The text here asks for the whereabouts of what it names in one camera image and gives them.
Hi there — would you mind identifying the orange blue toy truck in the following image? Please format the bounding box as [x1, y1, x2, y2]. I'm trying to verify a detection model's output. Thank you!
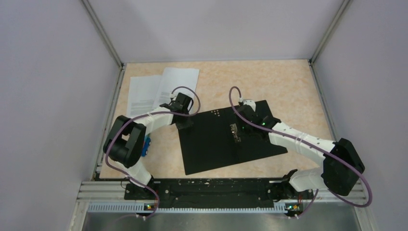
[141, 135, 152, 157]

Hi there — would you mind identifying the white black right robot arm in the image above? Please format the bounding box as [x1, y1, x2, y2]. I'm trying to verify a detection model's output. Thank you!
[233, 98, 365, 198]

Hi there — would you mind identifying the printed paper sheet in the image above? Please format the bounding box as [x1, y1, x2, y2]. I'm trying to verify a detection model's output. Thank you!
[126, 75, 162, 118]
[152, 67, 200, 109]

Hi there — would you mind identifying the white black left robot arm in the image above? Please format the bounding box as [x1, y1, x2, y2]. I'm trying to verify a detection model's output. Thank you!
[103, 92, 193, 199]

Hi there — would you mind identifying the aluminium frame rail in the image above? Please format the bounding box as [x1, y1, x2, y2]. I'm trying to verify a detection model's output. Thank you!
[70, 178, 368, 231]

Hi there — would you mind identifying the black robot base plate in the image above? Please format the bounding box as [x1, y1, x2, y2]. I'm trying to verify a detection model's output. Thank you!
[124, 177, 313, 209]

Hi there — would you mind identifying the teal black file folder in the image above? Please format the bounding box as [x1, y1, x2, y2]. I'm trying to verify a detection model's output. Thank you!
[178, 107, 288, 175]

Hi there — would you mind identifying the left aluminium corner post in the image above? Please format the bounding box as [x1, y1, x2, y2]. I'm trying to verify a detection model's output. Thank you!
[79, 0, 124, 69]

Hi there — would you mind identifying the right aluminium corner post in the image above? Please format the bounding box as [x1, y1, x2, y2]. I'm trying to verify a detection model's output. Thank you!
[309, 0, 353, 66]

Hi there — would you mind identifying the aluminium corner post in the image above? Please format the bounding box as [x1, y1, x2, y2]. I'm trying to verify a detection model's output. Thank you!
[79, 0, 124, 69]
[309, 0, 353, 66]

